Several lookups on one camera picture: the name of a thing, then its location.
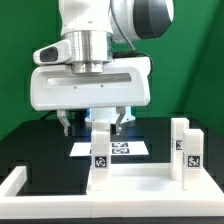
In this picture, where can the white desk tabletop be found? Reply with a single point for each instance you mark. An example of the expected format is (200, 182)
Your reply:
(154, 182)

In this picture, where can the white U-shaped fence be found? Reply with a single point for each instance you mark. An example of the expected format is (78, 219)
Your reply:
(14, 206)

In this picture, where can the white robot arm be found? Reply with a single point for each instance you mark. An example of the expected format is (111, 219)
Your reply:
(82, 71)

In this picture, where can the fiducial marker sheet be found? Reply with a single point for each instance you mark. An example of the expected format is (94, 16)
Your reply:
(116, 148)

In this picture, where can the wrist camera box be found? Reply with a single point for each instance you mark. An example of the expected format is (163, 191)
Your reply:
(57, 53)

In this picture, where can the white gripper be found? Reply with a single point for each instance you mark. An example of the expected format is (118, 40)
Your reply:
(124, 82)

